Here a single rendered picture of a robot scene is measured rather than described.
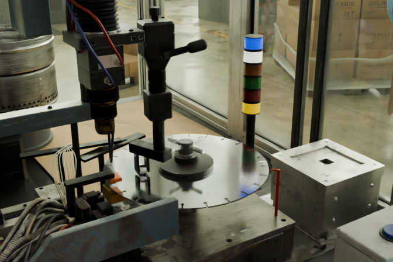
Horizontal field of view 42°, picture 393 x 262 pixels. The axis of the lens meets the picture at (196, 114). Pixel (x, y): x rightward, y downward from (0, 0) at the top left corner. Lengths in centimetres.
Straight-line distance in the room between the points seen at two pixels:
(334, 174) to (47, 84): 87
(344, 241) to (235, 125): 78
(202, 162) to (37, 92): 68
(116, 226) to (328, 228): 53
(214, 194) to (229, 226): 12
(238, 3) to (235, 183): 72
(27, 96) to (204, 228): 73
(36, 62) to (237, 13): 60
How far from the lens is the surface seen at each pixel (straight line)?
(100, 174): 95
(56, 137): 173
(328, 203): 112
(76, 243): 77
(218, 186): 95
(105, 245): 79
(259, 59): 122
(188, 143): 100
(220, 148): 111
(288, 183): 118
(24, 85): 152
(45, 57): 155
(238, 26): 156
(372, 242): 94
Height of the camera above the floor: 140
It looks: 20 degrees down
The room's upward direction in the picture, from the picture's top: straight up
